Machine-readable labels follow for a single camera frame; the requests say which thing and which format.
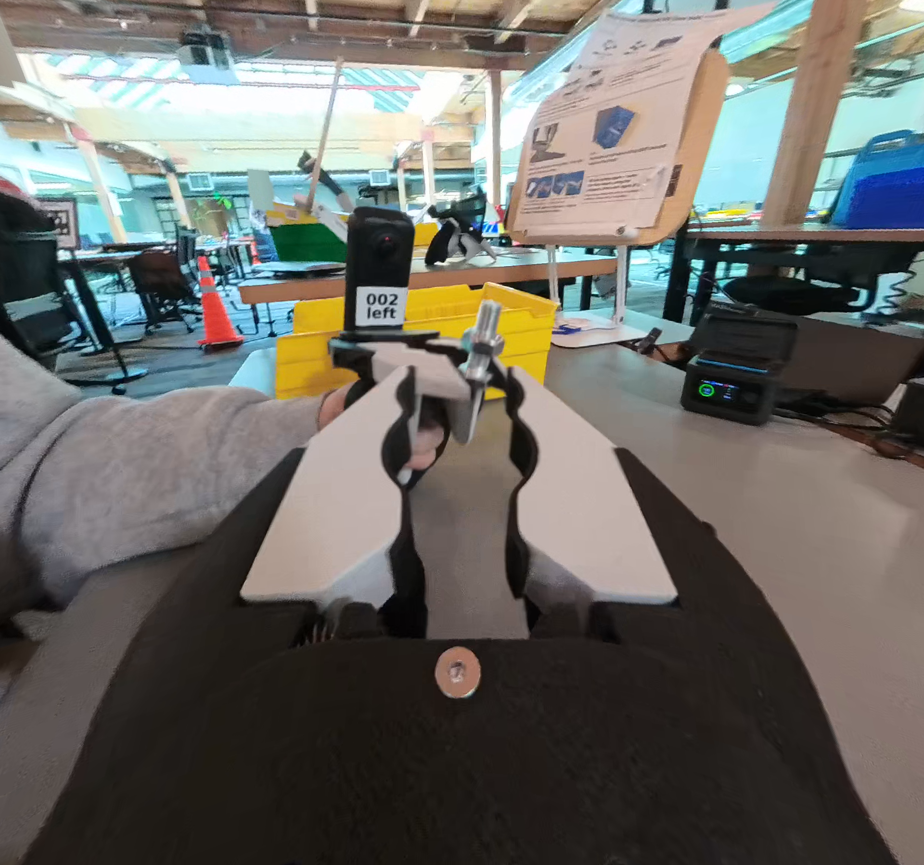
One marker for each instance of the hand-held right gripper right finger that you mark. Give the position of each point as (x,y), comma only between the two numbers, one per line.
(585,518)

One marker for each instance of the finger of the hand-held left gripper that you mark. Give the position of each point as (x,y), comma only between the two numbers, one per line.
(422,371)
(468,414)

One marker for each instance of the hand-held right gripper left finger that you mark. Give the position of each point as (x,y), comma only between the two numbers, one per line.
(325,518)

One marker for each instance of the silver hex nut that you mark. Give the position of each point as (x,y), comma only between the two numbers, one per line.
(476,345)

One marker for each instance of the silver bolt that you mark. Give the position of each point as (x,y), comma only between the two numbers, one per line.
(482,334)

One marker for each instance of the person's left forearm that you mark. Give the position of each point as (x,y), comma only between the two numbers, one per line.
(144,468)

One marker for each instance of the person's left hand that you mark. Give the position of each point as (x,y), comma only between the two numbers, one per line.
(424,450)

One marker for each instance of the green plastic bin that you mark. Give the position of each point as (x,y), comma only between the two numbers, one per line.
(303,244)

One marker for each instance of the black and white device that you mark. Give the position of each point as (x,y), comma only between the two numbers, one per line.
(458,237)

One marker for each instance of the yellow plastic bin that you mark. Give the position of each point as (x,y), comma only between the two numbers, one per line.
(317,367)

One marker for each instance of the wooden edged table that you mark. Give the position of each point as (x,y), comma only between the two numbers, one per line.
(505,273)

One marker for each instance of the orange traffic cone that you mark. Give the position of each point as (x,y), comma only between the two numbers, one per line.
(218,309)

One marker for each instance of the white board stand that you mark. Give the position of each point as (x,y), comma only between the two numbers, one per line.
(621,288)

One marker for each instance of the black power station with display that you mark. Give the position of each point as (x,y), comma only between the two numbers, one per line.
(729,381)

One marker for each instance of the black office chair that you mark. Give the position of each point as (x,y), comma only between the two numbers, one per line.
(162,280)
(36,288)
(787,295)

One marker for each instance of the printed instruction sheet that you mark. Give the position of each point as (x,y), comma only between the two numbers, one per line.
(613,122)

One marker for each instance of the dark grey case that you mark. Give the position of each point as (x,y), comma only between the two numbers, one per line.
(852,356)

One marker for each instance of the black framed tag sign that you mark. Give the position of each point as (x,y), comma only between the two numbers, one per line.
(58,223)

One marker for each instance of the wooden display board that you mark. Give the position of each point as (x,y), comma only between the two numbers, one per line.
(700,158)

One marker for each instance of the black charger box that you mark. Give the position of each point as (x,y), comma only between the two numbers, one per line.
(911,410)

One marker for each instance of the black legged table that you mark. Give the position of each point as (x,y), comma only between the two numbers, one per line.
(794,236)

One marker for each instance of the blue plastic bin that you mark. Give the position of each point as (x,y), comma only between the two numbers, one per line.
(884,186)

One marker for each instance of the light wooden post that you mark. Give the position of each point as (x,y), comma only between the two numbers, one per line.
(823,85)

